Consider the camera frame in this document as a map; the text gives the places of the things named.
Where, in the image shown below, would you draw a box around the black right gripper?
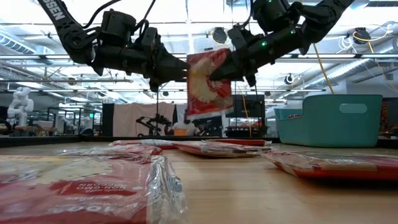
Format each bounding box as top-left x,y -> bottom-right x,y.
210,39 -> 271,87

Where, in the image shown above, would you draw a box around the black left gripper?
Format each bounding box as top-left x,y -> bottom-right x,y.
136,42 -> 191,93

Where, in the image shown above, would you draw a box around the black monitor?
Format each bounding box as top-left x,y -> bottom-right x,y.
233,94 -> 266,118

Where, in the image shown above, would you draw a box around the person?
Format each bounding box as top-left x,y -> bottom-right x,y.
172,119 -> 200,137

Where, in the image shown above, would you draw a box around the black equipment cart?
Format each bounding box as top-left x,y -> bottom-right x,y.
226,124 -> 268,138

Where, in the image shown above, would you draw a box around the beige curtain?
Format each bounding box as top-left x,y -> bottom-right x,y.
112,101 -> 175,138

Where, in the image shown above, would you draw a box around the black upright panel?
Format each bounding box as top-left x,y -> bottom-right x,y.
101,103 -> 115,137

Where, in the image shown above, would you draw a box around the teal plastic basket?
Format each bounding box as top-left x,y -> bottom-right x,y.
273,94 -> 383,148

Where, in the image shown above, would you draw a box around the white humanoid robot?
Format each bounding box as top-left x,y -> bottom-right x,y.
6,86 -> 34,127

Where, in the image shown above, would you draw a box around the shelf with red items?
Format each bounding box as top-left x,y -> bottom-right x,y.
379,101 -> 391,131

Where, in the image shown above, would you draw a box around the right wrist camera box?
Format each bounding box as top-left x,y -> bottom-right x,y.
228,26 -> 249,52

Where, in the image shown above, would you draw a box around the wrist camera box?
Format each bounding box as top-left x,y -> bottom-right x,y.
228,26 -> 249,52
140,26 -> 160,47

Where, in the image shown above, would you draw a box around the thin yellow cable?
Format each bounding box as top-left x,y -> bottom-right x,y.
241,95 -> 252,138

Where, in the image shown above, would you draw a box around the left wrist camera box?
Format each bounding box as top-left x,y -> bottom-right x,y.
140,26 -> 160,47

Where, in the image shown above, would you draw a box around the yellow hanging cable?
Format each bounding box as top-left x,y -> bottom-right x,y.
312,43 -> 336,95

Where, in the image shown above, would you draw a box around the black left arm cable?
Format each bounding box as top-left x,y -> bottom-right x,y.
82,0 -> 124,29

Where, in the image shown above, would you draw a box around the silver ventilation duct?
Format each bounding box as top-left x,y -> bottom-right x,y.
306,37 -> 398,91

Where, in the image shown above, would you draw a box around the black table edge rail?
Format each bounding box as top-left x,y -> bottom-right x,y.
0,135 -> 398,149

